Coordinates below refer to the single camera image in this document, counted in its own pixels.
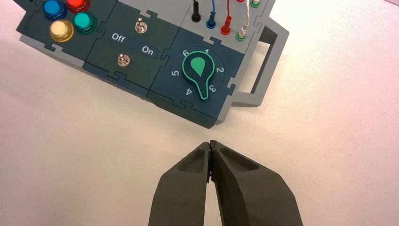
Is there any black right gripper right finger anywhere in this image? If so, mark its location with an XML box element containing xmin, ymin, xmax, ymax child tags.
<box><xmin>210</xmin><ymin>139</ymin><xmax>304</xmax><ymax>226</ymax></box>

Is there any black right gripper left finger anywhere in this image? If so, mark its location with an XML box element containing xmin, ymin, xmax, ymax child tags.
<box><xmin>149</xmin><ymin>142</ymin><xmax>210</xmax><ymax>226</ymax></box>

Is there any dark teal grey control box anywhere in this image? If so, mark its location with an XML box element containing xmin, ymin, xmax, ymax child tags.
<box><xmin>12</xmin><ymin>0</ymin><xmax>289</xmax><ymax>129</ymax></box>

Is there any green pointer dial knob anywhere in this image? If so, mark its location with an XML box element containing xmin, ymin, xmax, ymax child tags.
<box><xmin>182</xmin><ymin>49</ymin><xmax>216</xmax><ymax>101</ymax></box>

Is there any teal push button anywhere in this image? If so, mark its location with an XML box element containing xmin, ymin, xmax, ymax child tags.
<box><xmin>73</xmin><ymin>12</ymin><xmax>98</xmax><ymax>35</ymax></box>

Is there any yellow push button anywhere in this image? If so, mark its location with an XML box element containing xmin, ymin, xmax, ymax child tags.
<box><xmin>49</xmin><ymin>19</ymin><xmax>75</xmax><ymax>43</ymax></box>

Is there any red push button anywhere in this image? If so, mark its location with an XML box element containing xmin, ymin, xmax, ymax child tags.
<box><xmin>66</xmin><ymin>0</ymin><xmax>91</xmax><ymax>13</ymax></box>

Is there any blue push button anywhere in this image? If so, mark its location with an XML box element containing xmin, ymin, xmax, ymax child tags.
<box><xmin>42</xmin><ymin>0</ymin><xmax>68</xmax><ymax>21</ymax></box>

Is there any metal toggle switch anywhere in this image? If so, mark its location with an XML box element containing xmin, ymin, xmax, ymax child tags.
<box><xmin>135</xmin><ymin>17</ymin><xmax>148</xmax><ymax>34</ymax></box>
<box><xmin>117</xmin><ymin>53</ymin><xmax>131</xmax><ymax>68</ymax></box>

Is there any white jumper wire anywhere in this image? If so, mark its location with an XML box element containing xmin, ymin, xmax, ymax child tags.
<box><xmin>236</xmin><ymin>0</ymin><xmax>262</xmax><ymax>42</ymax></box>

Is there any red jumper wire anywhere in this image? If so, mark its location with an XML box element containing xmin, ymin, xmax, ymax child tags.
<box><xmin>220</xmin><ymin>0</ymin><xmax>246</xmax><ymax>35</ymax></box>

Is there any blue jumper wire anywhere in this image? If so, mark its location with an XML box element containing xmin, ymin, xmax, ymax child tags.
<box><xmin>206</xmin><ymin>0</ymin><xmax>218</xmax><ymax>29</ymax></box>

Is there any black jumper wire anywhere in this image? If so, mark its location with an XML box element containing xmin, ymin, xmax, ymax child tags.
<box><xmin>191</xmin><ymin>0</ymin><xmax>202</xmax><ymax>23</ymax></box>

